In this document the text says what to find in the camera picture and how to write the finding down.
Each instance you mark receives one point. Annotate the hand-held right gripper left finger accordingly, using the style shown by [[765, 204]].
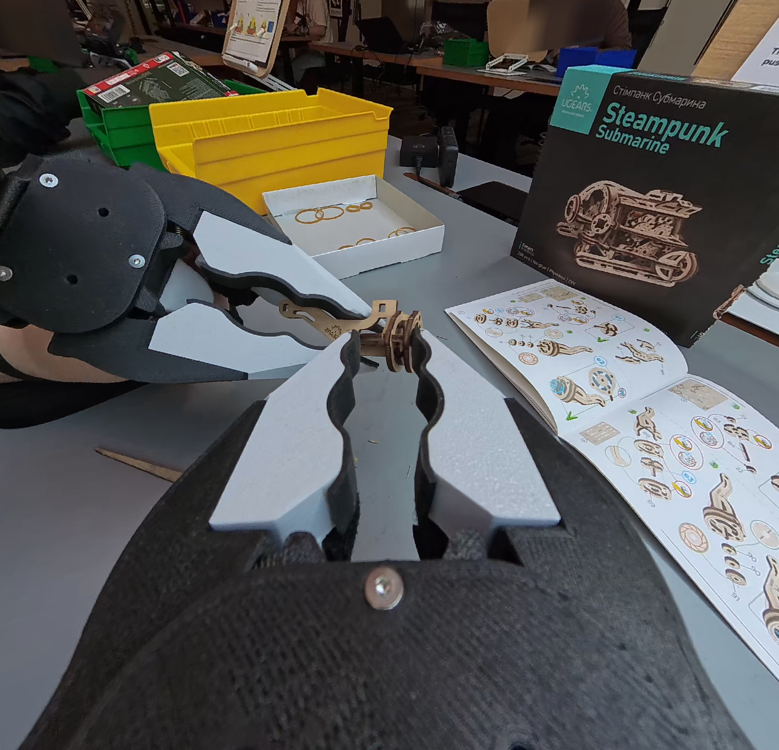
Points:
[[286, 458]]

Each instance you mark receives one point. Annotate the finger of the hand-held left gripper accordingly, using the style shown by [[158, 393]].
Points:
[[268, 257], [201, 336]]

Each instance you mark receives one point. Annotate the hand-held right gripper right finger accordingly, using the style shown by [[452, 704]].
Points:
[[487, 458]]

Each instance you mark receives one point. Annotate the slotted wooden part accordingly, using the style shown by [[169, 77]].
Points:
[[316, 324]]

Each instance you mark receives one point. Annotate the wooden gear assembly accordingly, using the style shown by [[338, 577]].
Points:
[[398, 336]]

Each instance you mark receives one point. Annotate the dark model kit box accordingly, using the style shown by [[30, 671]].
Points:
[[608, 165]]

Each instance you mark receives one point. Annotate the group of rubber bands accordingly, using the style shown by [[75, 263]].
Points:
[[296, 217]]

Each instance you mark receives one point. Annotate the yellow plastic bin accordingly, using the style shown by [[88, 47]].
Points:
[[268, 126], [274, 181]]

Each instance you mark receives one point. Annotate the large green plastic bin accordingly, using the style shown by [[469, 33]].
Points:
[[122, 150], [122, 120]]

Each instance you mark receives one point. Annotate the white cardboard tray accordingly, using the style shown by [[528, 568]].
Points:
[[389, 260]]

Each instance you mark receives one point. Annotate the open instruction booklet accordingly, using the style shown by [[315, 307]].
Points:
[[608, 409]]

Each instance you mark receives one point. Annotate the thin wooden strip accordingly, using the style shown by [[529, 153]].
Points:
[[140, 464]]

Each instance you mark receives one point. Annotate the dark red-trimmed cardboard box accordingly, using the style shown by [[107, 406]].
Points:
[[152, 80]]

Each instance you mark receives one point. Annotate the dark wooden pencil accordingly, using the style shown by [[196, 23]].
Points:
[[435, 187]]

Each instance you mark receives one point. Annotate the black power adapter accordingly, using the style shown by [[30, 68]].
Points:
[[418, 150]]

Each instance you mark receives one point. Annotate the clipboard with picture sheet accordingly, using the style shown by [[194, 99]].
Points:
[[255, 25]]

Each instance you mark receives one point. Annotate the black flat device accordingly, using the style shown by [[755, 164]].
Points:
[[493, 199]]

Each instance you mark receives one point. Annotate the black laptop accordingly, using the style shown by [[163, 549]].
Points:
[[380, 35]]

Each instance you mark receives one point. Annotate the background desk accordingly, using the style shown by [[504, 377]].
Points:
[[474, 71]]

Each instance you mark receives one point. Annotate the small green bin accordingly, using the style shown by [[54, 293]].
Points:
[[465, 53]]

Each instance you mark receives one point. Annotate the white folding stand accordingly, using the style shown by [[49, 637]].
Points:
[[506, 62]]

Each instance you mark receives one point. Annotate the white stand base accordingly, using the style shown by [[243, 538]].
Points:
[[768, 287]]

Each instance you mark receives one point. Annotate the pale wooden board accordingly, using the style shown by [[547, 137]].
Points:
[[535, 22]]

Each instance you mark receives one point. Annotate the blue plastic bin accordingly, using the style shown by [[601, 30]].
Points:
[[618, 59], [575, 61]]

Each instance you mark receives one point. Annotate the white instruction sheet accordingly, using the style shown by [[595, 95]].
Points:
[[761, 62]]

